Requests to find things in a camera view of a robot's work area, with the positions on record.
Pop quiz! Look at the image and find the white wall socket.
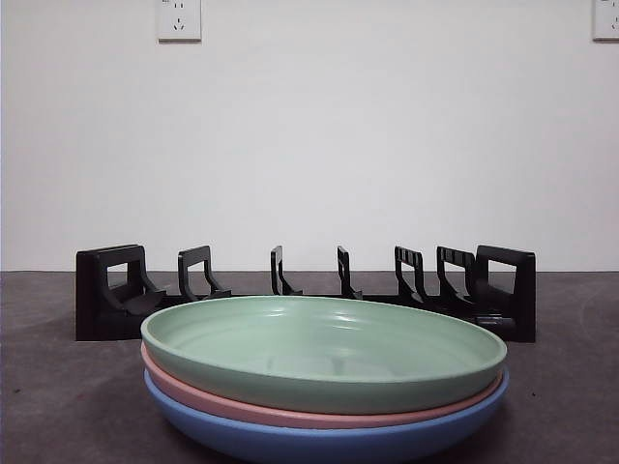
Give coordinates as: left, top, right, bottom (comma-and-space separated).
592, 0, 619, 42
157, 0, 203, 43

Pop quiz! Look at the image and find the black plastic dish rack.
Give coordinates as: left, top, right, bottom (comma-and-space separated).
74, 244, 537, 343

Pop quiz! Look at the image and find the pale green round plate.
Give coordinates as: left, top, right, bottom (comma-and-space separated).
139, 295, 509, 416

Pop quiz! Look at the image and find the pink round plate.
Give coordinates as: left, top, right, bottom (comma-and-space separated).
140, 342, 507, 429

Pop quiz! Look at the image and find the blue round plate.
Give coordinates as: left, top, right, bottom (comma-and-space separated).
143, 369, 513, 464

